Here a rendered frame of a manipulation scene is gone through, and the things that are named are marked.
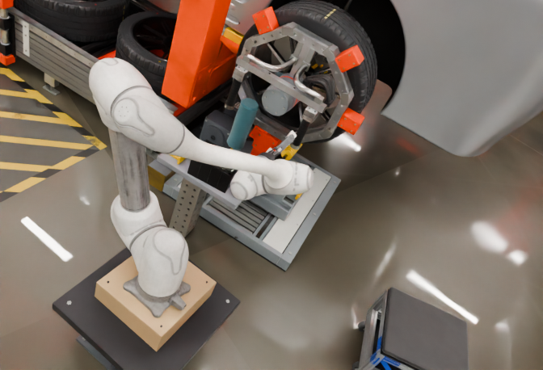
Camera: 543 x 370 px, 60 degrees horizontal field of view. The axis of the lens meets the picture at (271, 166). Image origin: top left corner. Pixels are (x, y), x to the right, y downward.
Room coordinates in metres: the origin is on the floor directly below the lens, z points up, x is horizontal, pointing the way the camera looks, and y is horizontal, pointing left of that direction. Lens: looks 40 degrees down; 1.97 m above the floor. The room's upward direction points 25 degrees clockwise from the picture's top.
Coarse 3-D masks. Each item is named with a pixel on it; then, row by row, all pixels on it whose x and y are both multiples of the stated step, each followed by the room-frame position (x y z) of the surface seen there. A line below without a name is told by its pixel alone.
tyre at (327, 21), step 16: (304, 0) 2.16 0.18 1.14; (288, 16) 1.97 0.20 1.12; (304, 16) 1.96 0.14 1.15; (320, 16) 1.97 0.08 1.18; (336, 16) 2.04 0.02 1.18; (256, 32) 1.99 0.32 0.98; (320, 32) 1.94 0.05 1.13; (336, 32) 1.93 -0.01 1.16; (352, 32) 2.02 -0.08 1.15; (240, 48) 2.00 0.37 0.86; (368, 48) 2.05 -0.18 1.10; (368, 64) 1.99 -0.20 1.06; (352, 80) 1.90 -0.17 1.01; (368, 80) 1.96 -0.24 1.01; (368, 96) 1.99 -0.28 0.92; (288, 128) 1.93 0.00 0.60; (336, 128) 1.89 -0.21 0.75
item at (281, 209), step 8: (256, 200) 1.86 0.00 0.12; (264, 200) 1.86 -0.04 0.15; (272, 200) 1.89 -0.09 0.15; (288, 200) 1.91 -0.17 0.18; (296, 200) 1.94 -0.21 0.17; (264, 208) 1.85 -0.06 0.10; (272, 208) 1.85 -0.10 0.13; (280, 208) 1.84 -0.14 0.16; (288, 208) 1.88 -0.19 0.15; (280, 216) 1.84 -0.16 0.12
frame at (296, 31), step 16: (272, 32) 1.89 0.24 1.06; (288, 32) 1.87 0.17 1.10; (304, 32) 1.88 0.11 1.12; (320, 48) 1.85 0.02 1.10; (336, 48) 1.87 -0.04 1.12; (336, 64) 1.83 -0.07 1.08; (336, 80) 1.83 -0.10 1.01; (240, 96) 1.90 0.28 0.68; (352, 96) 1.85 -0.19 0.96; (336, 112) 1.81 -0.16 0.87; (272, 128) 1.86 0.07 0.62; (320, 128) 1.86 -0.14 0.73
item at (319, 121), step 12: (264, 48) 2.09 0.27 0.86; (264, 60) 2.13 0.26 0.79; (312, 60) 1.96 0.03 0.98; (276, 72) 1.98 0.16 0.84; (288, 72) 2.01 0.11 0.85; (252, 84) 1.98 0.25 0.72; (264, 84) 2.08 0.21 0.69; (312, 84) 1.95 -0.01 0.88; (264, 108) 1.96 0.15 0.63; (300, 108) 1.95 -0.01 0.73; (276, 120) 1.94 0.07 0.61; (288, 120) 1.98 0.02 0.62; (300, 120) 1.95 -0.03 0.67; (324, 120) 1.95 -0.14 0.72
